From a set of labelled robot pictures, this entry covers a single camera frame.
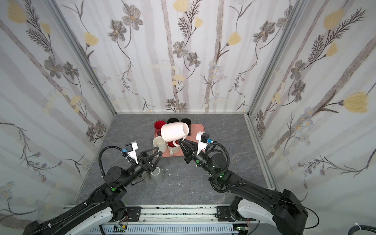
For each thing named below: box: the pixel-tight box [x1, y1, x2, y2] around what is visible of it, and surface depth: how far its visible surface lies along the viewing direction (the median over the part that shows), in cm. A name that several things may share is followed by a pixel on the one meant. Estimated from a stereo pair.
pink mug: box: [160, 122, 190, 147], surface depth 62 cm
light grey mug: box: [149, 166, 165, 185], surface depth 83 cm
